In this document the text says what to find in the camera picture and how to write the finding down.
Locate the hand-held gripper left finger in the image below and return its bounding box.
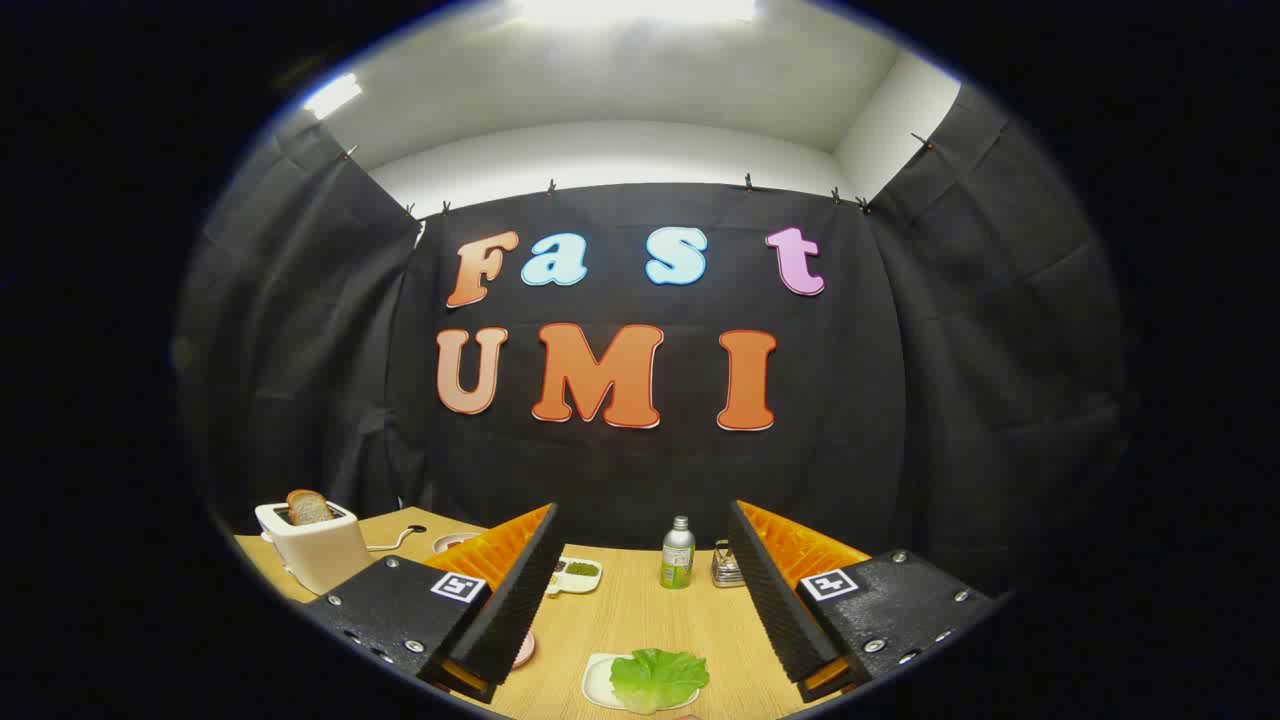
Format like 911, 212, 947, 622
300, 503, 561, 704

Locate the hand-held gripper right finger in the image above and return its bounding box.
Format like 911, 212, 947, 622
727, 500, 1001, 704

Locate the green lettuce leaf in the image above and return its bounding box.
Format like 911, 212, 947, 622
610, 648, 711, 715

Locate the white divided dish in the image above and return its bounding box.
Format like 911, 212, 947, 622
547, 557, 604, 598

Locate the green bottle with silver cap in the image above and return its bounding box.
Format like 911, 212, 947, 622
660, 516, 696, 590

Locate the small white square plate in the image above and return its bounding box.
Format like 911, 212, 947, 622
582, 653, 701, 713

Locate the black backdrop cloth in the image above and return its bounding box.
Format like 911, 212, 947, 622
175, 85, 1131, 601

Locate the white toaster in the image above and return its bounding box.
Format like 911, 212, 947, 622
255, 500, 371, 596

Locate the small ceiling light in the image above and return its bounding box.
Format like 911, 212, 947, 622
303, 73, 363, 121

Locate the large ceiling light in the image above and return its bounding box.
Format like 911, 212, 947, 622
510, 0, 758, 26

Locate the white toaster cable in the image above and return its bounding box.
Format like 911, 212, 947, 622
365, 523, 428, 553

